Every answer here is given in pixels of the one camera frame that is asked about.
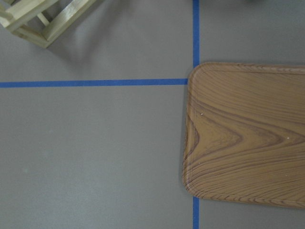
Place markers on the brown wooden tray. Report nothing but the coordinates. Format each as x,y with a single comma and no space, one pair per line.
245,134

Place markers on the wooden cup rack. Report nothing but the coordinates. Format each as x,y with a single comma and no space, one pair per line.
41,21

